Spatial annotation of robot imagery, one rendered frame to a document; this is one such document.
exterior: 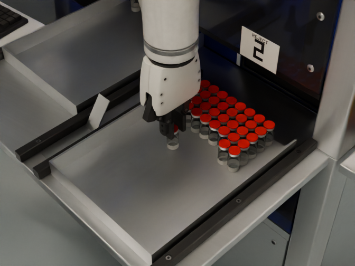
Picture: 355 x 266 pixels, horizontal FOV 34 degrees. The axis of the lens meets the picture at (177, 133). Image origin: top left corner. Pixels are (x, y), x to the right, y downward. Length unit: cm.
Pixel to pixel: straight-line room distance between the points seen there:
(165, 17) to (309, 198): 51
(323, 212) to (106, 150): 43
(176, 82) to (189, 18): 12
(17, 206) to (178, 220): 128
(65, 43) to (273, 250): 66
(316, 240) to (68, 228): 105
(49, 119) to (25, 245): 98
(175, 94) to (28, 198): 132
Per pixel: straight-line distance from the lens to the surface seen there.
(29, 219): 212
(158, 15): 83
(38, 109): 116
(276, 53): 102
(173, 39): 85
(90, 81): 120
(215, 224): 92
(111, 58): 126
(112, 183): 100
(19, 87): 122
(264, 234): 136
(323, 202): 115
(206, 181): 100
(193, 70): 94
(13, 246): 206
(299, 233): 127
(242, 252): 148
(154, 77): 89
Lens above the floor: 164
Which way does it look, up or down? 45 degrees down
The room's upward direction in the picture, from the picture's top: 1 degrees counter-clockwise
